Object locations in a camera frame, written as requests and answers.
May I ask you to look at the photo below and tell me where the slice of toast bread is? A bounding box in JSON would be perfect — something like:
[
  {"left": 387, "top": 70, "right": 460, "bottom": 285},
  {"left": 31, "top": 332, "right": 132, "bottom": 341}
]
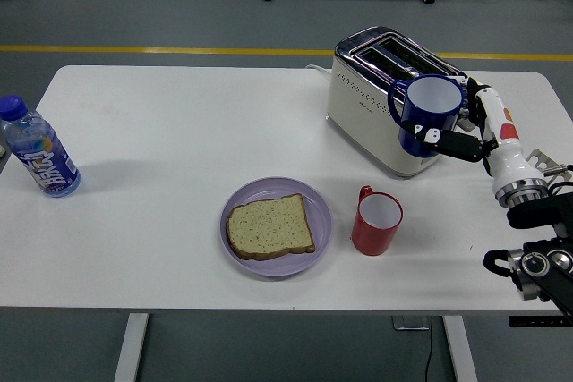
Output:
[{"left": 226, "top": 192, "right": 317, "bottom": 262}]

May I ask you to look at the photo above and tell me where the black cable under table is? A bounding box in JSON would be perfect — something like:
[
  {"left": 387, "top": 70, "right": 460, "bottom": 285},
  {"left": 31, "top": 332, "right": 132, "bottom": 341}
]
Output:
[{"left": 423, "top": 315, "right": 436, "bottom": 382}]

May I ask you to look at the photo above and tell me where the black table control panel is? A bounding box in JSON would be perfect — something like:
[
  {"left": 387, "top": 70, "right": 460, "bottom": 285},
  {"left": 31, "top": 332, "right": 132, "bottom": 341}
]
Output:
[{"left": 508, "top": 315, "right": 569, "bottom": 328}]

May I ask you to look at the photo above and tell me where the blue-capped drink bottle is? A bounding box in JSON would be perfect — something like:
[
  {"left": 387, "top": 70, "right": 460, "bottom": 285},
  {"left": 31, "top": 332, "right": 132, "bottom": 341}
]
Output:
[{"left": 0, "top": 94, "right": 82, "bottom": 199}]

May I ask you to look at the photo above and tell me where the white table leg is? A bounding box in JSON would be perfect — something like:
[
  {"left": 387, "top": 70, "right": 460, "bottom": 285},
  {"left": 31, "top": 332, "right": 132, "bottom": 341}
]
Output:
[
  {"left": 113, "top": 312, "right": 150, "bottom": 382},
  {"left": 442, "top": 314, "right": 479, "bottom": 382}
]

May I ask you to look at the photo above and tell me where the purple round plate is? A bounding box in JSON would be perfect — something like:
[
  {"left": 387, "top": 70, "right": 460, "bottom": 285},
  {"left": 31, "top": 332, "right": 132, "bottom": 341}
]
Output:
[{"left": 218, "top": 175, "right": 335, "bottom": 279}]

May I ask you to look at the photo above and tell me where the robot right hand white shell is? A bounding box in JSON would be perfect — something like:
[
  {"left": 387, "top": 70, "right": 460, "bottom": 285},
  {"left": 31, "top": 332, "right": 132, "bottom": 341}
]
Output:
[{"left": 399, "top": 76, "right": 548, "bottom": 196}]

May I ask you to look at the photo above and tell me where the red enamel mug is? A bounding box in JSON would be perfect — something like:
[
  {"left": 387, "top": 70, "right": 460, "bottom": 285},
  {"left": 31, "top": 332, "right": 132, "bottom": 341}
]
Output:
[{"left": 350, "top": 183, "right": 405, "bottom": 258}]

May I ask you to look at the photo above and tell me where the cream and chrome toaster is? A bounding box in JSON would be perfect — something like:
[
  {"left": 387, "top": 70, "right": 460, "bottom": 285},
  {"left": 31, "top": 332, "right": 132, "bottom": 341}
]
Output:
[{"left": 325, "top": 25, "right": 476, "bottom": 180}]

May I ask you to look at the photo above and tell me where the white toaster power cord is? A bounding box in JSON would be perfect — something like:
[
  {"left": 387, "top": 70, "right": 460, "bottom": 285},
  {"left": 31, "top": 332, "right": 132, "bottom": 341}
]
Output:
[{"left": 305, "top": 63, "right": 333, "bottom": 81}]

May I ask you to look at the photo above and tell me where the grey floor socket box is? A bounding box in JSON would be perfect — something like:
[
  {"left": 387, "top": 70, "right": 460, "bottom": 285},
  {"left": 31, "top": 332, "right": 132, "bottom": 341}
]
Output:
[{"left": 392, "top": 315, "right": 431, "bottom": 332}]

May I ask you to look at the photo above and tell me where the steel toast rack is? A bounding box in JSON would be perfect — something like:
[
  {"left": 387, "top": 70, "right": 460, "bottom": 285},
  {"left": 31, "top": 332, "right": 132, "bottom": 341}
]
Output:
[{"left": 526, "top": 148, "right": 560, "bottom": 177}]

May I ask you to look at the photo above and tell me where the blue enamel mug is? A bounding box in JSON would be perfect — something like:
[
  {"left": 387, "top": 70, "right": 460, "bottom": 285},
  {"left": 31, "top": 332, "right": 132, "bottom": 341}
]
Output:
[{"left": 387, "top": 73, "right": 465, "bottom": 159}]

